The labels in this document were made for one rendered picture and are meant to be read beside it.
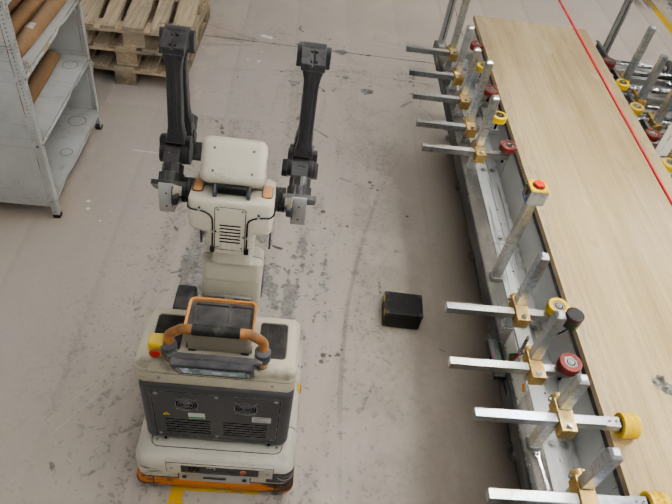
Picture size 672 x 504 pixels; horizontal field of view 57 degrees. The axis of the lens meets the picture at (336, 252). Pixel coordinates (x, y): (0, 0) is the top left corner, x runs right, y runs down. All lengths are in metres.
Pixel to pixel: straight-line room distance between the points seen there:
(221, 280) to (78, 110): 2.34
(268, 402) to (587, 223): 1.55
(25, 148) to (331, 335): 1.84
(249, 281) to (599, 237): 1.48
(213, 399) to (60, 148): 2.29
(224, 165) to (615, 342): 1.51
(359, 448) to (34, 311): 1.73
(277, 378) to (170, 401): 0.42
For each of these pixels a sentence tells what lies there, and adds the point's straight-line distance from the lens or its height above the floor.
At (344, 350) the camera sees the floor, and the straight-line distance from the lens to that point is 3.17.
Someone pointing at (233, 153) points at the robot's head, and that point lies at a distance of 1.99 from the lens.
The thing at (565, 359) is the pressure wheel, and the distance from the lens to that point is 2.30.
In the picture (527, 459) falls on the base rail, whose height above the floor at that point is 0.70.
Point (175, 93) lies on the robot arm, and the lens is 2.08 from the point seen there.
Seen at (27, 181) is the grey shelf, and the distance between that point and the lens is 3.72.
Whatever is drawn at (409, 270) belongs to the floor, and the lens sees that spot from 3.60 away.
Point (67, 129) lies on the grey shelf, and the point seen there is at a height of 0.14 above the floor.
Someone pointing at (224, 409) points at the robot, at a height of 0.56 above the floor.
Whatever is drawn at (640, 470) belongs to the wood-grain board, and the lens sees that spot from 2.19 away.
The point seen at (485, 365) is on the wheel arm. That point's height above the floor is 0.86.
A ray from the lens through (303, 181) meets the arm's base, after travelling 2.10.
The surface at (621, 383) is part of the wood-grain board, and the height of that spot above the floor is 0.90.
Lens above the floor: 2.58
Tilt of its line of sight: 46 degrees down
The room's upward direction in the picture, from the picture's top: 11 degrees clockwise
